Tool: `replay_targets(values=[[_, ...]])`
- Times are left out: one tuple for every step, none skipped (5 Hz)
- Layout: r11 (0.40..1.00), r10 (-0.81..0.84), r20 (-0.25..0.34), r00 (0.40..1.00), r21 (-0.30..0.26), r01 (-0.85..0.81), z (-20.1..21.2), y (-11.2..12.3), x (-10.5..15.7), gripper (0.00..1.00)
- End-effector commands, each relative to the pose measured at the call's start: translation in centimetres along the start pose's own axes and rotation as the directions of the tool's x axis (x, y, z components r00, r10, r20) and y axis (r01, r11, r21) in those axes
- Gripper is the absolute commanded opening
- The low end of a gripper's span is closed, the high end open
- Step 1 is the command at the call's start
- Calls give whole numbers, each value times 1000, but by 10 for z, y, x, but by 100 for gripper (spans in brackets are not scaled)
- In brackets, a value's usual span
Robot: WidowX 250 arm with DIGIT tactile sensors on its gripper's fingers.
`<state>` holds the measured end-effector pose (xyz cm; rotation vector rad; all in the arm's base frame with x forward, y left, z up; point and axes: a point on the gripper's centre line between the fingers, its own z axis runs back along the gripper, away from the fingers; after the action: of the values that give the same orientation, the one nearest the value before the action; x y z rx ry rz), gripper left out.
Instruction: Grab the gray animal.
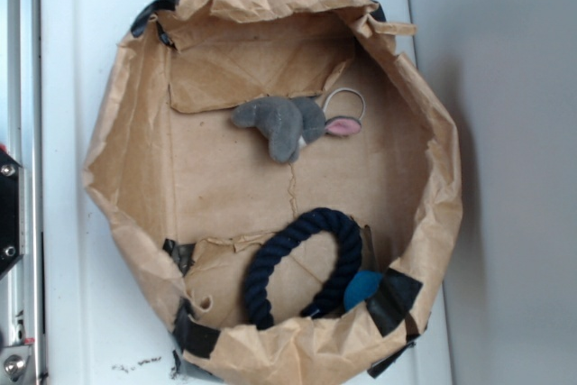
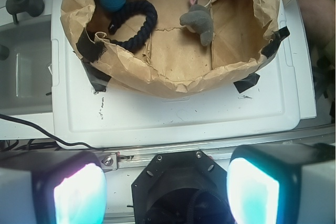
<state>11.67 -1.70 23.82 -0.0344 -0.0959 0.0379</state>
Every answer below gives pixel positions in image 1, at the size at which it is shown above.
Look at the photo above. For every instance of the gray plush bunny toy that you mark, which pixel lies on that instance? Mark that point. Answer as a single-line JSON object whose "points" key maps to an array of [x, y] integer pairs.
{"points": [[290, 124]]}

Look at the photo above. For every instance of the blue ball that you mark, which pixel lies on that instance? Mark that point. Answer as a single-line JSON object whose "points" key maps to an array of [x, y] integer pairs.
{"points": [[363, 285]]}

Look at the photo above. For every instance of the metal frame with black bracket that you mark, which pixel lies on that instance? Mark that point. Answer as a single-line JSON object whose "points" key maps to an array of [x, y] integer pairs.
{"points": [[23, 350]]}

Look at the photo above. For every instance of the brown paper lined box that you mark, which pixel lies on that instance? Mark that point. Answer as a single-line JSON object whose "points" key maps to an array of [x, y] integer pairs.
{"points": [[190, 197]]}

